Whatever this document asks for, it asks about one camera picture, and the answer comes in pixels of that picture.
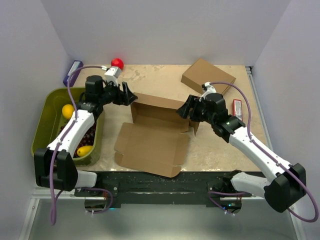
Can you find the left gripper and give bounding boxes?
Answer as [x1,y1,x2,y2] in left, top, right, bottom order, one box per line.
[99,80,138,107]

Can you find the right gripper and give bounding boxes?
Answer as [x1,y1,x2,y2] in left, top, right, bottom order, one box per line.
[176,94,216,125]

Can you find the brown cardboard box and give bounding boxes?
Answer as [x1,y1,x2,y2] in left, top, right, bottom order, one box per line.
[181,58,236,94]
[114,93,199,178]

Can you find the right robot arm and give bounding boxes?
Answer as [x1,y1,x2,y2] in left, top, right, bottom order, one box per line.
[176,93,306,213]

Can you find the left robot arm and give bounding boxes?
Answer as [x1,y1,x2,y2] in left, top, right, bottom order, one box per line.
[34,75,138,196]

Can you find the closed brown cardboard box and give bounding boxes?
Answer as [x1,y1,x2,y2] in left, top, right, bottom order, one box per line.
[181,58,236,94]

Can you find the red rectangular box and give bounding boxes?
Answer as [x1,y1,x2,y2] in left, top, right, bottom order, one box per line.
[232,99,243,119]

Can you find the purple rectangular box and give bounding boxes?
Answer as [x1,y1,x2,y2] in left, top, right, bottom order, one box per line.
[62,60,84,87]

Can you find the red apple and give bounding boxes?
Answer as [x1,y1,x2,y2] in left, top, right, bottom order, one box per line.
[111,58,124,70]

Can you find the purple grape bunch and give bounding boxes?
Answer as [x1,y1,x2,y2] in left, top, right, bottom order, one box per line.
[59,123,97,148]

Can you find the yellow lemon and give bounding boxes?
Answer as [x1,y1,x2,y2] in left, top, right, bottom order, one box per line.
[61,104,75,120]

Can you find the green plastic bin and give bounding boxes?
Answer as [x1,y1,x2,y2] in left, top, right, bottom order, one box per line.
[31,87,105,167]

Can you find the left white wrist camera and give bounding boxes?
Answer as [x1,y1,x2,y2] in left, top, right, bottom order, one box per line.
[104,66,122,86]

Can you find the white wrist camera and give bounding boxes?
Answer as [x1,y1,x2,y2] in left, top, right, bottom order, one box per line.
[201,82,216,99]
[104,66,122,86]

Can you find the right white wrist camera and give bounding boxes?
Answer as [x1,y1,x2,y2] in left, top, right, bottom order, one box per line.
[201,82,216,99]

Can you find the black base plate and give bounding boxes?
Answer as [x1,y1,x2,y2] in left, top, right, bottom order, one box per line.
[74,169,252,209]

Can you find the aluminium frame rail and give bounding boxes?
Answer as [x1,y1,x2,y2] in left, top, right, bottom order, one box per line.
[245,66,306,240]

